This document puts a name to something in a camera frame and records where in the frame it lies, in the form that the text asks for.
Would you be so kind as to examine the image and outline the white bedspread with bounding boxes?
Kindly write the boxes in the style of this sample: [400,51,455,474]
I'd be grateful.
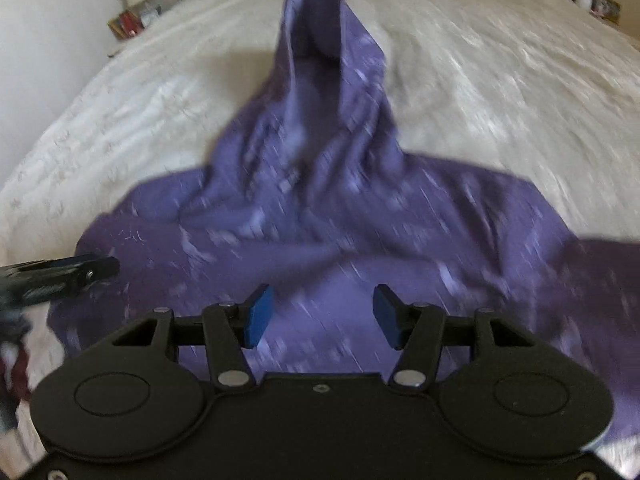
[0,0,640,466]

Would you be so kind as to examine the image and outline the red box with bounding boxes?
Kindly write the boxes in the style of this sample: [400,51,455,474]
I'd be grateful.
[107,8,146,41]

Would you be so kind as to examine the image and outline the picture frame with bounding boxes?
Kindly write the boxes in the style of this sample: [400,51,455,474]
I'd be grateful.
[590,0,622,24]

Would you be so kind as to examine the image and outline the purple patterned garment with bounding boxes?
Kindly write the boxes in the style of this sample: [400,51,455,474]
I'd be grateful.
[47,0,640,441]

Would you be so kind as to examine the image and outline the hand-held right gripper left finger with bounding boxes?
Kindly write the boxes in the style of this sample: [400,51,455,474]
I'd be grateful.
[112,284,274,390]

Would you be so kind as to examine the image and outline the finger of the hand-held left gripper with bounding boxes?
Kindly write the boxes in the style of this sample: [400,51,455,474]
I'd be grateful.
[65,256,121,289]

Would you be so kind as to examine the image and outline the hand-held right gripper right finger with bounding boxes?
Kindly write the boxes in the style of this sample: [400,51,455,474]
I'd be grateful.
[374,284,535,390]

